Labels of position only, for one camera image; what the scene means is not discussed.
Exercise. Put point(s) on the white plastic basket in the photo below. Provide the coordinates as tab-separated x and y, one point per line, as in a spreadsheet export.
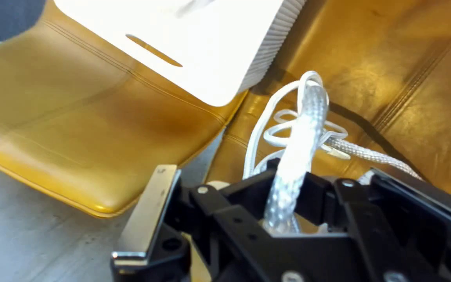
211	36

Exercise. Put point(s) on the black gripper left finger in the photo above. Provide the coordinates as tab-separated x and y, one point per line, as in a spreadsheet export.
150	229

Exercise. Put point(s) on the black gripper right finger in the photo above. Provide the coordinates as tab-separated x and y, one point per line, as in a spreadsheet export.
439	235

